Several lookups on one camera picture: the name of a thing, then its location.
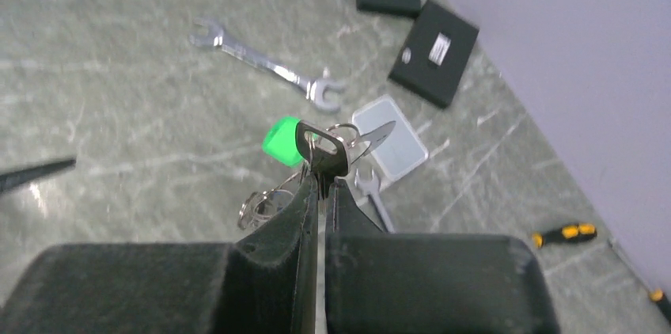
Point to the silver right wrench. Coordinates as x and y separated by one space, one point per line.
371 187

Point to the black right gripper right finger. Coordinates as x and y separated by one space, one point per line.
377 282

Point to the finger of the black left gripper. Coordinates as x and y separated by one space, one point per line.
15 178

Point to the black yellow screwdriver near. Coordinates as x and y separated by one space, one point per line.
569 234

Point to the silver left wrench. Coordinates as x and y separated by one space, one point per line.
313 89

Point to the black yellow screwdriver far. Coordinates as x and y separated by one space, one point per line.
662 302

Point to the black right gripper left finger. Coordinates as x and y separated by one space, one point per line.
263 283

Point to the black yellow screwdriver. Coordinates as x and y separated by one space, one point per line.
662 302
569 234

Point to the silver wrench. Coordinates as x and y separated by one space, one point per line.
371 187
313 89

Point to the black box with label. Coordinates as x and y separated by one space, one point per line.
435 54

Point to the white network switch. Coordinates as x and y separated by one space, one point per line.
402 151

